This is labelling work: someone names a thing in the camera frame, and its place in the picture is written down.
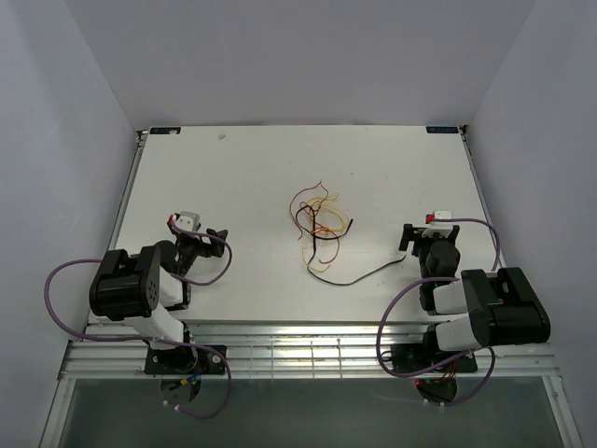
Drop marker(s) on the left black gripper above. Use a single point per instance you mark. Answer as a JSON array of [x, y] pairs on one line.
[[205, 244]]

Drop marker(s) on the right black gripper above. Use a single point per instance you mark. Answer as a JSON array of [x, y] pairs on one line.
[[424, 234]]

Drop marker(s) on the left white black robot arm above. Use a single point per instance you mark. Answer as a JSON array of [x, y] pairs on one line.
[[143, 289]]

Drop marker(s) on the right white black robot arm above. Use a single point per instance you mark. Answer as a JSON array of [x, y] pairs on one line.
[[491, 309]]

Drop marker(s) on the right blue corner label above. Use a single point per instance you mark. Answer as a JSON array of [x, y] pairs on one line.
[[442, 129]]

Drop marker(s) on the blue corner label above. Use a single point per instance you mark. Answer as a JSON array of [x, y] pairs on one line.
[[442, 129], [165, 130]]

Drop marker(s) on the left blue corner label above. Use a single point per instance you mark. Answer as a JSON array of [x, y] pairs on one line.
[[165, 130]]

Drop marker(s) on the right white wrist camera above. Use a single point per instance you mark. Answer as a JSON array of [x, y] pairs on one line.
[[437, 216]]

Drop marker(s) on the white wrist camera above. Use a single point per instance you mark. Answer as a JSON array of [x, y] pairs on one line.
[[187, 221], [437, 216]]

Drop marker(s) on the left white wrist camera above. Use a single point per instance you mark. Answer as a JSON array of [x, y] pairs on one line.
[[187, 221]]

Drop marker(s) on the aluminium rail frame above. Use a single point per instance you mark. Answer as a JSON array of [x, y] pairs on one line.
[[315, 215]]

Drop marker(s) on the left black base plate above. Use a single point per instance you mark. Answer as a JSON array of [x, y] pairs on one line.
[[182, 361]]

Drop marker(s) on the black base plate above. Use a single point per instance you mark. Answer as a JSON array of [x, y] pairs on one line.
[[182, 361], [411, 357]]

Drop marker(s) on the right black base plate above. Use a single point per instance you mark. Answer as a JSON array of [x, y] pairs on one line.
[[411, 357]]

